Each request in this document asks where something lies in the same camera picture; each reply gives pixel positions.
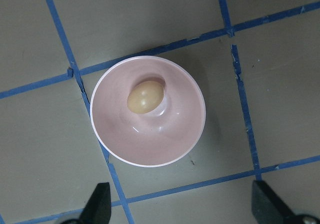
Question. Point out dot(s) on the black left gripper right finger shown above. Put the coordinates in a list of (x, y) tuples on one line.
[(268, 208)]

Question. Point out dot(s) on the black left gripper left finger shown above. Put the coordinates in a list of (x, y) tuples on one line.
[(98, 207)]

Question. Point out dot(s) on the brown egg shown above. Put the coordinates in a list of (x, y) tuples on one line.
[(145, 97)]

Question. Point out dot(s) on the pink bowl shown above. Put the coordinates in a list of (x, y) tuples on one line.
[(160, 137)]

